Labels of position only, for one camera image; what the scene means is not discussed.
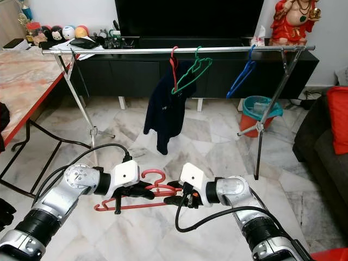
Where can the white paper stack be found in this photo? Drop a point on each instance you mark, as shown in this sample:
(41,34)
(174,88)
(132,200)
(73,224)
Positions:
(57,48)

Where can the black mouse plush toy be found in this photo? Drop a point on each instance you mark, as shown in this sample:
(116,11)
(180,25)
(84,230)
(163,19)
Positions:
(55,33)

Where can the black soundbar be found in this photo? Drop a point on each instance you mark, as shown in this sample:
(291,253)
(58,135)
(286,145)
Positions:
(190,43)

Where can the red hat figurine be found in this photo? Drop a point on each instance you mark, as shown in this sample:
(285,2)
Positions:
(35,32)

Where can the blue gold trophy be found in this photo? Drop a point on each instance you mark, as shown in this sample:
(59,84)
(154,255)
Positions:
(25,12)

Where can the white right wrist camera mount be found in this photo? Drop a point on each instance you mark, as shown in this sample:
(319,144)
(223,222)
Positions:
(193,175)

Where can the red plastic hanger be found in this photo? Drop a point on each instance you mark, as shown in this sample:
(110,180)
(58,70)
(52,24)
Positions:
(174,70)
(153,172)

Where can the silver metal clothes rack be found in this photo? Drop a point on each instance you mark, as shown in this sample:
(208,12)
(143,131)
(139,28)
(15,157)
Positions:
(141,50)

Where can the red plastic stool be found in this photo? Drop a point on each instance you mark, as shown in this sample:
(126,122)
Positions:
(331,255)

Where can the black power adapter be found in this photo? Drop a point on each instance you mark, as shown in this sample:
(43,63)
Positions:
(307,100)

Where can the green plastic hanger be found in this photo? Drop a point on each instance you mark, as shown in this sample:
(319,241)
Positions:
(197,57)

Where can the black flat screen television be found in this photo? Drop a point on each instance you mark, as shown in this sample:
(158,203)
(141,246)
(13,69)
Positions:
(190,19)

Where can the white round plush toy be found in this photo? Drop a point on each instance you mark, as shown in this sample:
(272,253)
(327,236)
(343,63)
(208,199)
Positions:
(69,32)

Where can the black flat box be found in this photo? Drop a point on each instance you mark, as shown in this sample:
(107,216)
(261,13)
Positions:
(13,43)

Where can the orange bucket teal liner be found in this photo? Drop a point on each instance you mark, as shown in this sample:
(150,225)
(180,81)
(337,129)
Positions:
(249,125)

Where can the dark metal chair frame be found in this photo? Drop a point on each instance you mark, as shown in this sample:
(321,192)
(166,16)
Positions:
(65,140)

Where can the small electronic gadgets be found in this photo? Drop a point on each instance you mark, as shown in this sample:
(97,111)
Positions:
(114,39)

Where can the beige wooden cabinet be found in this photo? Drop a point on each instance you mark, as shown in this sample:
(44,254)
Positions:
(11,22)

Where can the blue plastic hanger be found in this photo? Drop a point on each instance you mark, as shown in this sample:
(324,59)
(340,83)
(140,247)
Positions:
(242,76)

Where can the pink marble dining table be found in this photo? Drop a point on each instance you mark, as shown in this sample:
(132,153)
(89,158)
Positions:
(27,76)

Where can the navy blue shirt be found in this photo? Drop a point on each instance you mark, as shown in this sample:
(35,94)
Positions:
(163,114)

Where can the red laughing buddha statue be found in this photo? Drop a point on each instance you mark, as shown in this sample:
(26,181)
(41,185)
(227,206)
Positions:
(293,24)

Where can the dark grey fabric sofa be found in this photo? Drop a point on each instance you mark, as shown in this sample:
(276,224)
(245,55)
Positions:
(315,152)

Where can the orange round plush toy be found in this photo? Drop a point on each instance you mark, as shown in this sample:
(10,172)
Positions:
(81,31)

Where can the side table lace cloth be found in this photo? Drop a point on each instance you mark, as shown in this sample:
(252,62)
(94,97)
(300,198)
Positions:
(341,79)

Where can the black wallet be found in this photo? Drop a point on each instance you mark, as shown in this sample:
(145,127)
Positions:
(83,43)

